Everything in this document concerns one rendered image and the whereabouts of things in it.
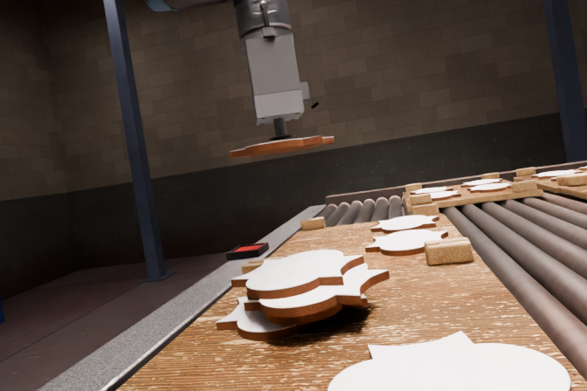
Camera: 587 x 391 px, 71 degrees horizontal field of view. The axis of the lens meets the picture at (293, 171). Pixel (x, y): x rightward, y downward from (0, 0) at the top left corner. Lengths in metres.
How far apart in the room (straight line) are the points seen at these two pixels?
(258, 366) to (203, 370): 0.05
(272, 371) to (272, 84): 0.34
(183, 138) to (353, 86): 2.60
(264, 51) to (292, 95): 0.07
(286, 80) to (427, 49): 5.38
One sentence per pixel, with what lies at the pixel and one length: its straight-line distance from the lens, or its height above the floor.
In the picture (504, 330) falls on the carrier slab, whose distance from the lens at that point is 0.41.
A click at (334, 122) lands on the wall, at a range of 5.74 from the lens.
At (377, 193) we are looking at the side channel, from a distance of 1.69.
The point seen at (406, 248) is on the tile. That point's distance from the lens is 0.67.
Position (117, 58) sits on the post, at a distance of 5.58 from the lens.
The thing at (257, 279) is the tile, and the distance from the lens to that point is 0.45.
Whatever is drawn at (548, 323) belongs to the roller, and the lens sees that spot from 0.48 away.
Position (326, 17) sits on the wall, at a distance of 6.03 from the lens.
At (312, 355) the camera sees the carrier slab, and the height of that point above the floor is 0.94.
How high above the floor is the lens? 1.10
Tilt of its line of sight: 1 degrees down
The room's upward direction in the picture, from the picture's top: 9 degrees counter-clockwise
